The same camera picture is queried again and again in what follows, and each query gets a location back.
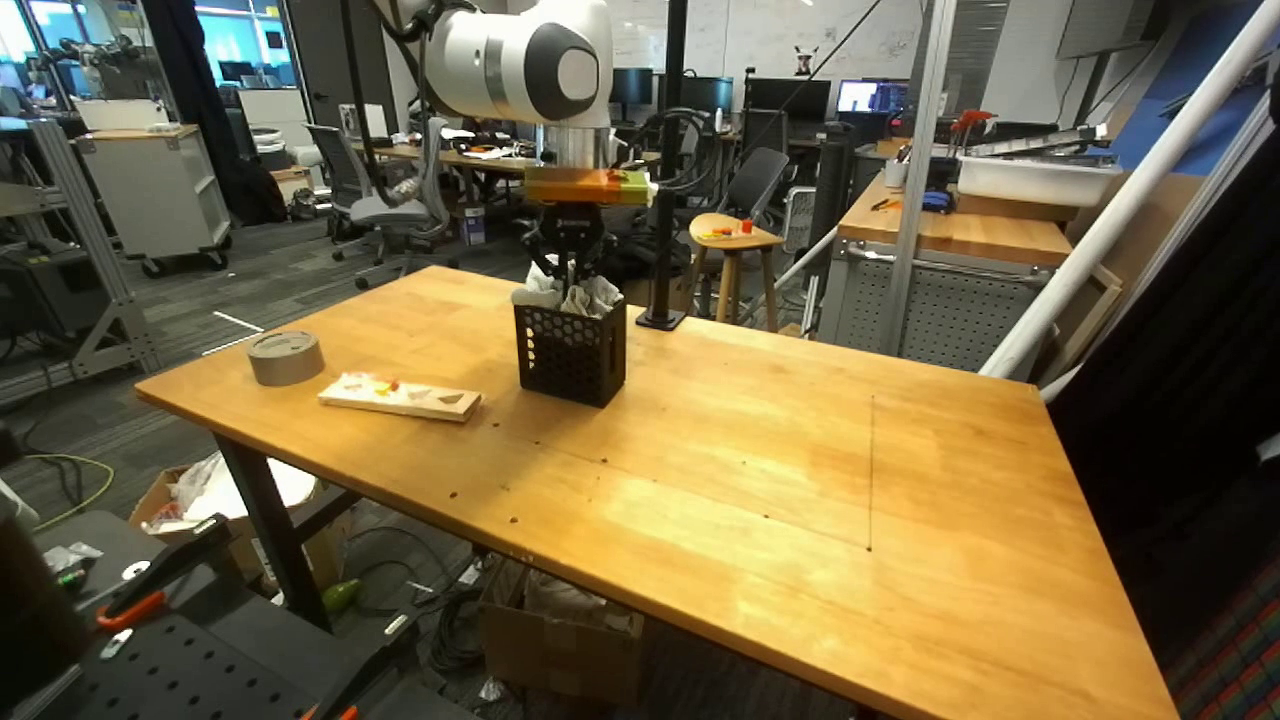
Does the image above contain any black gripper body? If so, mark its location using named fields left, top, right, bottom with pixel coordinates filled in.
left=525, top=204, right=613, bottom=272

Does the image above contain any white towel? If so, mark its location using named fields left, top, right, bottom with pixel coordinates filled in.
left=517, top=255, right=628, bottom=318

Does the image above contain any black mesh box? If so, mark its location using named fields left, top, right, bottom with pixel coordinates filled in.
left=511, top=293, right=634, bottom=411

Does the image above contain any open brown cardboard box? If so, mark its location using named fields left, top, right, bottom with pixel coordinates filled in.
left=477, top=573, right=658, bottom=711

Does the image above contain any cardboard box with white bag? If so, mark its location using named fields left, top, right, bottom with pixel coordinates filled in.
left=124, top=453, right=324, bottom=542

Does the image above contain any round wooden stool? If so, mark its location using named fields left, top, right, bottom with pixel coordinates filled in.
left=686, top=206, right=792, bottom=331

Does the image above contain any grey office chair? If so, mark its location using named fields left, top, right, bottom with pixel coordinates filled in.
left=307, top=119, right=446, bottom=293

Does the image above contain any wooden shape puzzle board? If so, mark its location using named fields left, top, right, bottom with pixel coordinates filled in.
left=318, top=369, right=483, bottom=427

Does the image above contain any dark office chair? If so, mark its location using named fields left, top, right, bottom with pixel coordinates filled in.
left=715, top=141, right=792, bottom=222

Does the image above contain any lit computer monitor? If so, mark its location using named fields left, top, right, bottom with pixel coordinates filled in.
left=833, top=74, right=921, bottom=125

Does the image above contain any wooden top workbench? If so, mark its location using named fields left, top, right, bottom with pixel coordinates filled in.
left=811, top=170, right=1124, bottom=376

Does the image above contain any white cart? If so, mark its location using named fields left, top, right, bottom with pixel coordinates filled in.
left=72, top=119, right=237, bottom=275

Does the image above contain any white plastic tub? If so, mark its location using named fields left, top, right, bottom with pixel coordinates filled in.
left=951, top=125, right=1131, bottom=211

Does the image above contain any grey metal rack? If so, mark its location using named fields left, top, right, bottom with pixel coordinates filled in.
left=0, top=112, right=152, bottom=411

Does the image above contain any black perforated plate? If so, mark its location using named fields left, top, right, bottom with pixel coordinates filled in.
left=52, top=602, right=405, bottom=720

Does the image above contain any white slanted pole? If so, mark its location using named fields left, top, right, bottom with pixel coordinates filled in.
left=976, top=0, right=1280, bottom=383

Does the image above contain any black fabric curtain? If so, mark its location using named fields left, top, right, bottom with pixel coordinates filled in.
left=1035, top=125, right=1280, bottom=671

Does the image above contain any blue board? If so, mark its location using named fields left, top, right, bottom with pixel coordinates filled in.
left=1114, top=0, right=1264, bottom=137

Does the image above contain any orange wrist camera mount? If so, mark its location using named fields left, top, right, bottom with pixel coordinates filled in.
left=517, top=163, right=659, bottom=211

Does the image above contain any black camera stand pole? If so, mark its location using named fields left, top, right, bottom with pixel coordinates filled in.
left=634, top=0, right=691, bottom=336

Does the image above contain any grey duct tape roll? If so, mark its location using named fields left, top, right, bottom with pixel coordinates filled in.
left=246, top=326, right=330, bottom=390

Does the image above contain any white vertical post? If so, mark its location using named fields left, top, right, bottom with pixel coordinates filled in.
left=885, top=0, right=966, bottom=354

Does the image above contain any orange handled black clamp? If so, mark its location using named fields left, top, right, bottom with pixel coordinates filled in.
left=93, top=511, right=231, bottom=634
left=297, top=691, right=374, bottom=720

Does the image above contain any yellow green floor cable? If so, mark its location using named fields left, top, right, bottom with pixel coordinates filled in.
left=24, top=453, right=124, bottom=537

